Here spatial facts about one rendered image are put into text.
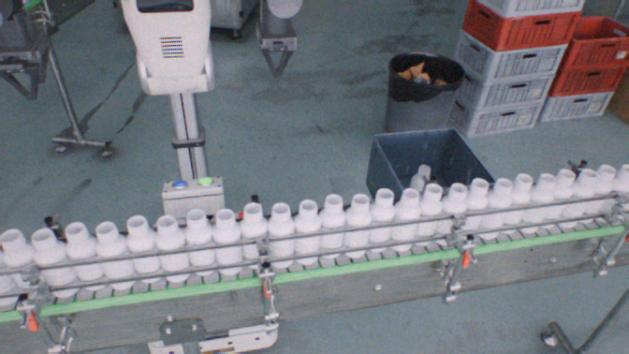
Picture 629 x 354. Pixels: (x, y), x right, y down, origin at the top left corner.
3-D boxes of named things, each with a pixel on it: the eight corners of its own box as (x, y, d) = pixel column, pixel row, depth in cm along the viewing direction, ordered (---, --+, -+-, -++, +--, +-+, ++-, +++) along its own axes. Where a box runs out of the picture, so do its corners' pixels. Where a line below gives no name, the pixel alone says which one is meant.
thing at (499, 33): (494, 52, 287) (505, 18, 273) (460, 27, 317) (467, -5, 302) (570, 44, 304) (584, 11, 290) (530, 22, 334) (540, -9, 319)
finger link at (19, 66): (8, 107, 80) (-13, 57, 74) (20, 87, 86) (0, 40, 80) (50, 104, 82) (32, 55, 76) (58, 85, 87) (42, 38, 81)
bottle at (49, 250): (85, 275, 100) (63, 223, 90) (79, 298, 96) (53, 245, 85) (57, 277, 100) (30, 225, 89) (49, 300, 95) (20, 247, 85)
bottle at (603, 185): (580, 227, 120) (608, 179, 110) (563, 212, 124) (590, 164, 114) (596, 221, 122) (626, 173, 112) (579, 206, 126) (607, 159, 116)
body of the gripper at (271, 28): (288, 27, 92) (288, -10, 87) (298, 47, 84) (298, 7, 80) (256, 29, 91) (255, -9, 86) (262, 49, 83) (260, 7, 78)
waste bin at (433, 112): (387, 177, 291) (404, 87, 250) (366, 138, 325) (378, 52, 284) (452, 170, 300) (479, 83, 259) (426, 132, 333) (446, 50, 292)
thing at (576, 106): (540, 123, 352) (550, 97, 338) (510, 96, 382) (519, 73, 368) (604, 115, 366) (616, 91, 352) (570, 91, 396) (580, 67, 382)
